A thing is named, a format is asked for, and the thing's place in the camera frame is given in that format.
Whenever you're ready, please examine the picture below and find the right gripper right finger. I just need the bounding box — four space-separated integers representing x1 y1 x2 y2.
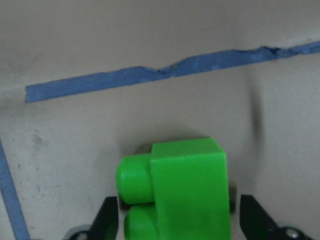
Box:
239 194 311 240

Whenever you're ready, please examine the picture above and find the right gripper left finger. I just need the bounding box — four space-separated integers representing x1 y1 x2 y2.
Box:
88 196 119 240

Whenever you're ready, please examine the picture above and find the green toy block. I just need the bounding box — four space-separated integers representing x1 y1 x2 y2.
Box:
116 137 231 240

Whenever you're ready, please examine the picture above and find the brown paper table cover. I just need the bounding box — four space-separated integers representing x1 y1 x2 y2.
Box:
0 0 320 240

